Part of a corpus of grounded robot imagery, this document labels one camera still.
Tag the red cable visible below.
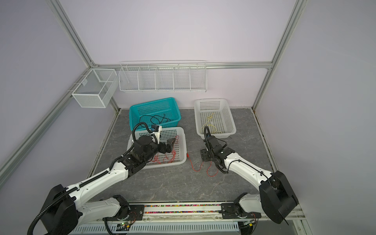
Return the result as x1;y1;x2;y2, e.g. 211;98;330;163
148;135;180;165
185;151;219;177

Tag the black cable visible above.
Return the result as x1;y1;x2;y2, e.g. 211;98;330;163
143;114;174;125

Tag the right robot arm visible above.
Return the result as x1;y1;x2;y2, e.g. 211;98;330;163
200;126;299;224

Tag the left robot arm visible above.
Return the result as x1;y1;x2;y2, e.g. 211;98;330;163
27;122;176;235

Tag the white plastic basket near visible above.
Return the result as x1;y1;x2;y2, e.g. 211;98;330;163
120;127;187;169

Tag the white plastic basket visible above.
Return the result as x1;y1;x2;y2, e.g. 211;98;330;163
194;99;237;139
120;127;187;169

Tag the teal plastic basket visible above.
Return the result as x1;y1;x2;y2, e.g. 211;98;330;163
129;98;181;130

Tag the white plastic basket far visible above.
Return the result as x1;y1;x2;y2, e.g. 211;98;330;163
194;99;237;139

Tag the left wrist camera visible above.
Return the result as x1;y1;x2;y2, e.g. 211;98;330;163
150;125;162;144

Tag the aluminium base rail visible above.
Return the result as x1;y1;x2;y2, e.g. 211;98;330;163
51;201;306;235

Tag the white wire wall shelf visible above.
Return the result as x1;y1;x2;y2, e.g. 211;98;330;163
118;60;208;92

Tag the white mesh wall box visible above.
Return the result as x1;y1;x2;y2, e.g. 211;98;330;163
72;69;119;108

